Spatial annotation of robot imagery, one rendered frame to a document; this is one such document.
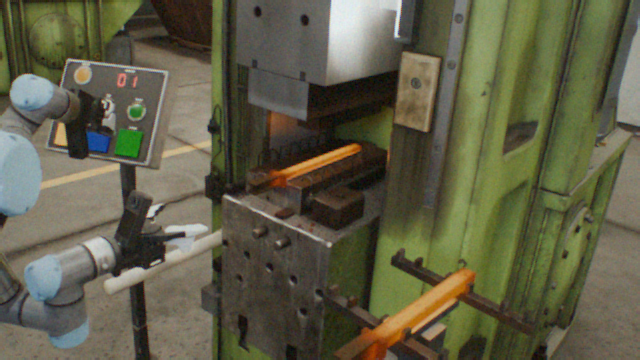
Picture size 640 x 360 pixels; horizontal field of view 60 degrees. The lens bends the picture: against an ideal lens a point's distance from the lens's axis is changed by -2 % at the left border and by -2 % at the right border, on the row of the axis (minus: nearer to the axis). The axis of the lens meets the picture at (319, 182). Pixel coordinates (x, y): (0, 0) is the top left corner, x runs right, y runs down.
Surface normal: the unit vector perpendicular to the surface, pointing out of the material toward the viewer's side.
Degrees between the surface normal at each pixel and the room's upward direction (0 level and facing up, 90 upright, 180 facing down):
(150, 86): 60
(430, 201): 90
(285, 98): 90
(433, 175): 90
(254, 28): 90
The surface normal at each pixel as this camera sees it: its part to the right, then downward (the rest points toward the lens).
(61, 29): 0.66, 0.28
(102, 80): -0.17, -0.14
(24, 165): 1.00, 0.03
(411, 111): -0.62, 0.27
